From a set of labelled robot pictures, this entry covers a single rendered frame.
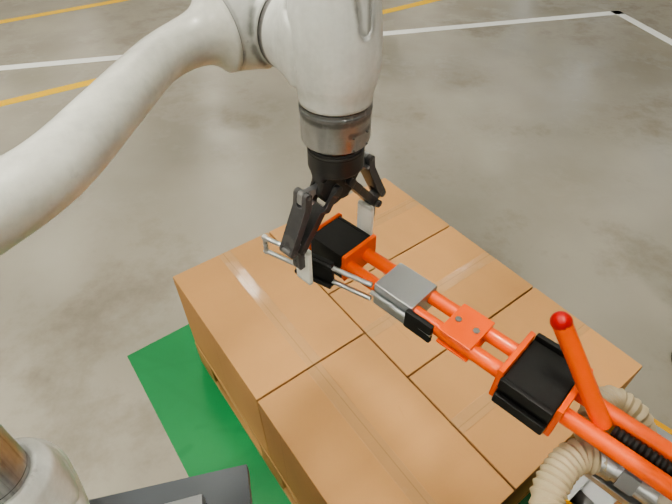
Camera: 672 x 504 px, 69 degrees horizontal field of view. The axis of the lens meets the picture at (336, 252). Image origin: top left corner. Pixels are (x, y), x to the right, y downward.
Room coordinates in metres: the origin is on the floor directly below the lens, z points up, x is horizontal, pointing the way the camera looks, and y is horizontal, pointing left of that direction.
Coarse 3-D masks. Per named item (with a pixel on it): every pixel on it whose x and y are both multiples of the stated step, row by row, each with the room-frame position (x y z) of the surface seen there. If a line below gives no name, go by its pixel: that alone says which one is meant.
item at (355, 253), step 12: (336, 216) 0.61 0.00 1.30; (324, 228) 0.58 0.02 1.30; (336, 228) 0.58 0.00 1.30; (348, 228) 0.58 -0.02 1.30; (312, 240) 0.56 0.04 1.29; (324, 240) 0.55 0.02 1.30; (336, 240) 0.55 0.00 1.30; (348, 240) 0.55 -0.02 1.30; (360, 240) 0.55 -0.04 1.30; (372, 240) 0.56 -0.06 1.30; (312, 252) 0.56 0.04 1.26; (324, 252) 0.54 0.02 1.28; (336, 252) 0.53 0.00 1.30; (348, 252) 0.53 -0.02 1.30; (360, 252) 0.54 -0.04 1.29; (336, 264) 0.52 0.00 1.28; (360, 264) 0.54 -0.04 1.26
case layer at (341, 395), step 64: (256, 256) 1.27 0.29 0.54; (384, 256) 1.27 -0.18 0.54; (448, 256) 1.27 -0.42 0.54; (192, 320) 1.09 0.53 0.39; (256, 320) 0.97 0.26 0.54; (320, 320) 0.97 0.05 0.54; (384, 320) 0.97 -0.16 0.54; (512, 320) 0.97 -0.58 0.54; (576, 320) 0.97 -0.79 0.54; (256, 384) 0.74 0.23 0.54; (320, 384) 0.74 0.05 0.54; (384, 384) 0.74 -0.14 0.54; (448, 384) 0.74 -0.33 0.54; (320, 448) 0.55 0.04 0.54; (384, 448) 0.55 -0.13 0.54; (448, 448) 0.55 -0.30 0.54; (512, 448) 0.55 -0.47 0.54
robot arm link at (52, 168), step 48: (192, 0) 0.62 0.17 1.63; (240, 0) 0.59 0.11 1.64; (144, 48) 0.52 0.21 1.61; (192, 48) 0.56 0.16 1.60; (240, 48) 0.58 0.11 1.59; (96, 96) 0.43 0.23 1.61; (144, 96) 0.47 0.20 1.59; (48, 144) 0.35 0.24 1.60; (96, 144) 0.38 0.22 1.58; (0, 192) 0.30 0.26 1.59; (48, 192) 0.32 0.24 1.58; (0, 240) 0.28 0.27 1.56
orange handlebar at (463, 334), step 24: (384, 264) 0.52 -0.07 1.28; (456, 312) 0.42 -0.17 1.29; (456, 336) 0.38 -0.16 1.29; (480, 336) 0.38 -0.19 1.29; (504, 336) 0.38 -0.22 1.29; (480, 360) 0.35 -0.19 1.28; (576, 432) 0.25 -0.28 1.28; (600, 432) 0.25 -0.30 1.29; (648, 432) 0.25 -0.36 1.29; (624, 456) 0.22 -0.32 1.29; (648, 480) 0.20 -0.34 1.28
